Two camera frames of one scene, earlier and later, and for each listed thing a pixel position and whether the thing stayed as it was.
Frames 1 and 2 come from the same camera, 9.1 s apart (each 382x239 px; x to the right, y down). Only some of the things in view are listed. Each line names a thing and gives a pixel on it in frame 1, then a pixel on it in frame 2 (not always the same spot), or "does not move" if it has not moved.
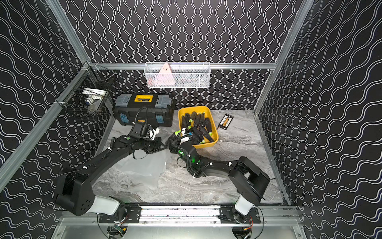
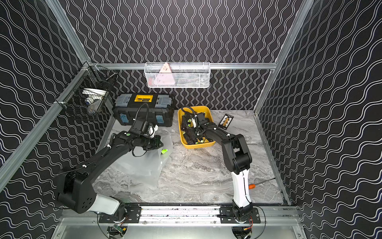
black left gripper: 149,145 does not move
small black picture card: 226,121 does not move
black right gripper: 176,144 to 192,129
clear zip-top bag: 145,169 does not move
